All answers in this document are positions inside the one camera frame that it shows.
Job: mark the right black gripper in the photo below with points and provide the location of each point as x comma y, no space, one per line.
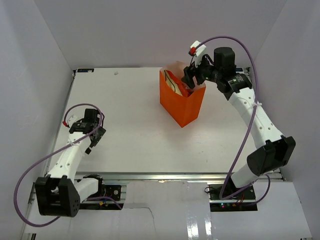
191,72

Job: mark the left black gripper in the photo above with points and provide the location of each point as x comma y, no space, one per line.
101,131

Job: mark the large orange snack pouch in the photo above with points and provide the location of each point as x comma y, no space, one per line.
176,84

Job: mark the orange paper bag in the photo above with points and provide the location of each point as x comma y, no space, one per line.
183,109

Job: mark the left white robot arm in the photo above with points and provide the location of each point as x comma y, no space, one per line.
59,193

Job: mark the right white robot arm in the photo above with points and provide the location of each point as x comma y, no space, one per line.
273,149

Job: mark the right blue corner label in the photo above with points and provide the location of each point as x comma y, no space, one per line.
239,69

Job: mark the blue corner label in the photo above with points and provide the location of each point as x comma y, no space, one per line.
239,69
85,70

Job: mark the left blue corner label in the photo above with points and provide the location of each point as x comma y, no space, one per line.
85,70

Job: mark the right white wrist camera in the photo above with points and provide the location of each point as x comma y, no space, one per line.
197,52

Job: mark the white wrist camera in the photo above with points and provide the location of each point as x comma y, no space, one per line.
197,52
70,121

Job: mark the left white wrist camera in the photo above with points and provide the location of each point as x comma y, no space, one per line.
70,121

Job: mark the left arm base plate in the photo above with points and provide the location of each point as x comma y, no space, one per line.
107,192

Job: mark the aluminium table rail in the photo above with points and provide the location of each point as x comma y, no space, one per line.
157,176

